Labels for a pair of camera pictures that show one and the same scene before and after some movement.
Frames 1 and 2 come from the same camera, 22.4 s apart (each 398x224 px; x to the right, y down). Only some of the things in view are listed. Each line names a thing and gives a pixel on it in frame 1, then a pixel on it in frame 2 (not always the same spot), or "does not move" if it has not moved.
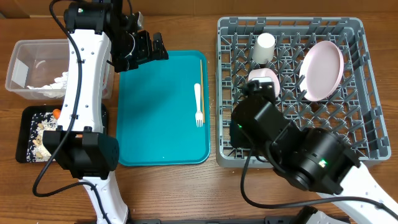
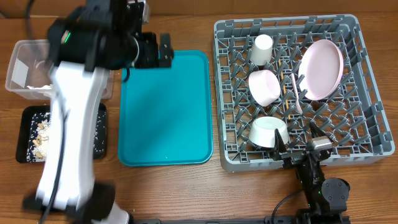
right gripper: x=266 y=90 to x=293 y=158
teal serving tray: x=155 y=112 does not move
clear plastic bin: x=38 y=63 does not move
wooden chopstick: x=202 y=91 to x=286 y=97
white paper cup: x=263 y=48 does not move
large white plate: x=321 y=70 does not move
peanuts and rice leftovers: x=37 y=151 does not move
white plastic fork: x=199 y=116 to x=296 y=94
